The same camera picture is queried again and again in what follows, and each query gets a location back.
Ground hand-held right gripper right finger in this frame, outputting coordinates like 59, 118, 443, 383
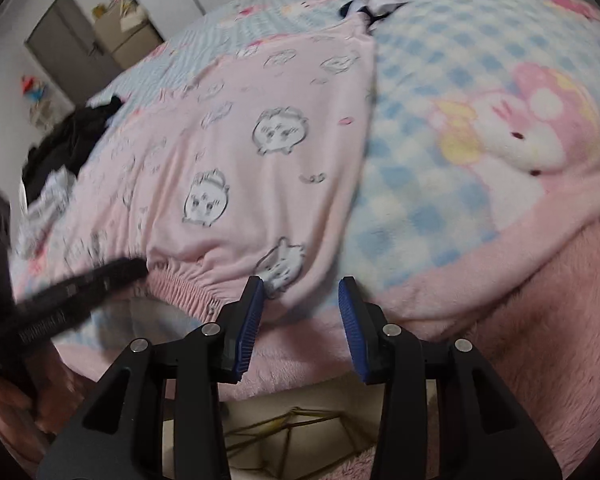
337, 276, 563, 480

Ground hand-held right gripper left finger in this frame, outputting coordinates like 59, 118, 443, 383
37, 275, 266, 480

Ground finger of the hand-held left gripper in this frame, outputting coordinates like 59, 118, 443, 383
10, 256, 150, 346

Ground pink printed pants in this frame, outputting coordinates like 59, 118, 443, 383
10, 14, 378, 326

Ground white grey printed garment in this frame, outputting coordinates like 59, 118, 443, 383
15, 167, 81, 256

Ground black garment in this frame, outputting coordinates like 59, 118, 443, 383
21, 96, 126, 201

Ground white shelf rack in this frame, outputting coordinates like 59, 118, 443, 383
29, 100, 76, 133

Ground blue checked printed blanket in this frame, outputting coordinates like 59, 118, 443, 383
7, 0, 600, 361

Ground red and blue plush toy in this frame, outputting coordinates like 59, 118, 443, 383
21, 75, 48, 103

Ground pink fluffy bed cover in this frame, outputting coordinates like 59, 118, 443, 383
220, 220, 600, 480

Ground grey door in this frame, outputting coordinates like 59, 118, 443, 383
24, 0, 126, 88

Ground cardboard box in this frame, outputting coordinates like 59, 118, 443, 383
92, 0, 166, 68

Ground gold wire frame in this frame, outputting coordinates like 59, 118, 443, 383
225, 407, 368, 480

